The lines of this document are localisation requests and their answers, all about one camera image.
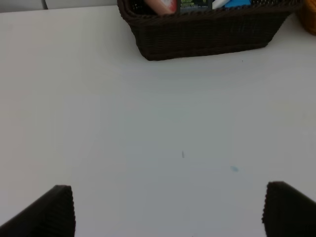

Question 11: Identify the orange wicker basket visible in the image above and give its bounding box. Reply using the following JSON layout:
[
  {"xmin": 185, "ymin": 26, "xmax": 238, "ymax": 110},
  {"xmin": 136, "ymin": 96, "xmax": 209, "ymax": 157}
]
[{"xmin": 296, "ymin": 0, "xmax": 316, "ymax": 35}]

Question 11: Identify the pink lotion bottle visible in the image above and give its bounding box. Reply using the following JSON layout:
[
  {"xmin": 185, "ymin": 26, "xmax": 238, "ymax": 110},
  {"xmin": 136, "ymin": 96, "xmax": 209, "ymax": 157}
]
[{"xmin": 144, "ymin": 0, "xmax": 177, "ymax": 15}]

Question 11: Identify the dark brown wicker basket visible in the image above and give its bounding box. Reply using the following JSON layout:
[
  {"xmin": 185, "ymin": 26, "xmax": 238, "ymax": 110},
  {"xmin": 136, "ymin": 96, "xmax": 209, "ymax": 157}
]
[{"xmin": 117, "ymin": 0, "xmax": 303, "ymax": 61}]

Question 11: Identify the white pink-tipped marker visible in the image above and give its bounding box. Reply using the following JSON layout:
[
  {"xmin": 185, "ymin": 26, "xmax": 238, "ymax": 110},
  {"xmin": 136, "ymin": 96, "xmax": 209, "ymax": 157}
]
[{"xmin": 212, "ymin": 0, "xmax": 230, "ymax": 10}]

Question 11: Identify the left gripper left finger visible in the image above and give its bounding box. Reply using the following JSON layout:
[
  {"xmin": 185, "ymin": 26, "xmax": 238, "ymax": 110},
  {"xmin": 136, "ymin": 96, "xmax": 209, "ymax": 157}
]
[{"xmin": 0, "ymin": 185, "xmax": 76, "ymax": 237}]

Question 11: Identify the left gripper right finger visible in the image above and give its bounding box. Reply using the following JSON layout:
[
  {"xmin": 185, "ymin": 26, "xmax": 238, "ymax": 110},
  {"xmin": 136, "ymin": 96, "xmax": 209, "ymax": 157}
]
[{"xmin": 262, "ymin": 181, "xmax": 316, "ymax": 237}]

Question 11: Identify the black whiteboard eraser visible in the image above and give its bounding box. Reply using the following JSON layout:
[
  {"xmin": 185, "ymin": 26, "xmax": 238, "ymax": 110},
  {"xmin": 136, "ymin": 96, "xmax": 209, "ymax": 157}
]
[{"xmin": 225, "ymin": 0, "xmax": 251, "ymax": 8}]

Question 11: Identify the black square bottle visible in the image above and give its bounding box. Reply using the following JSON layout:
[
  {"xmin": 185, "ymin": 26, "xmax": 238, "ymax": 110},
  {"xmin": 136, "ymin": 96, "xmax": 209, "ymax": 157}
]
[{"xmin": 177, "ymin": 0, "xmax": 213, "ymax": 13}]

